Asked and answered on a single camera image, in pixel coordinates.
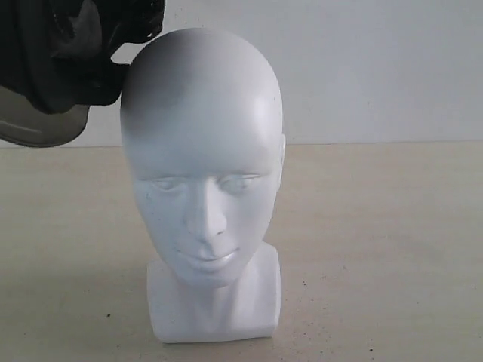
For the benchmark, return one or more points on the black helmet with tinted visor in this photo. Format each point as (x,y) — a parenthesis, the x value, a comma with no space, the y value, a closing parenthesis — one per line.
(56,63)

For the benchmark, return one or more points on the white mannequin head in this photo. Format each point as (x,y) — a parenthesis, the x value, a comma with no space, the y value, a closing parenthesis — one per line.
(202,130)

